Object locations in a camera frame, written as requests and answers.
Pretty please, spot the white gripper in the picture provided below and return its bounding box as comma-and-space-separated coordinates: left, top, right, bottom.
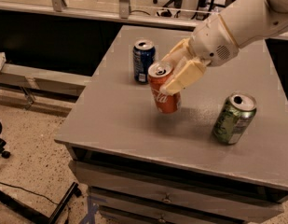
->
160, 14, 239, 95

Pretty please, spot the red coke can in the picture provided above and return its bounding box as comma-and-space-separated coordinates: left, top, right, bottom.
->
148, 62, 181, 114

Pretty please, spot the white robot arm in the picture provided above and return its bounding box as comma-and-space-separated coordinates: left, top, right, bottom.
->
160, 0, 288, 95

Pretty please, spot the blue soda can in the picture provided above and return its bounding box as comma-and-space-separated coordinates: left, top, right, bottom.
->
132, 39, 156, 84

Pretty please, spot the green soda can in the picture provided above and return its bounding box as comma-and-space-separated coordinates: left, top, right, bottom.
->
213, 92, 256, 145

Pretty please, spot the grey drawer cabinet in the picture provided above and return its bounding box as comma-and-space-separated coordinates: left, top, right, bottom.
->
56, 26, 288, 224

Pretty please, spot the grey side bench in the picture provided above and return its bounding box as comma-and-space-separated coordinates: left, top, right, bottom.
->
0, 52, 91, 105

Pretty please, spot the black floor stand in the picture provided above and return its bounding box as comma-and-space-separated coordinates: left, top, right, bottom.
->
0, 181, 82, 224

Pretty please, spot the metal railing frame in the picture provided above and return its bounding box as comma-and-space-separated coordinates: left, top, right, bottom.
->
0, 0, 288, 42

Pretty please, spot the black floor cable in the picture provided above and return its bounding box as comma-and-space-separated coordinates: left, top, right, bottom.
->
0, 179, 59, 205

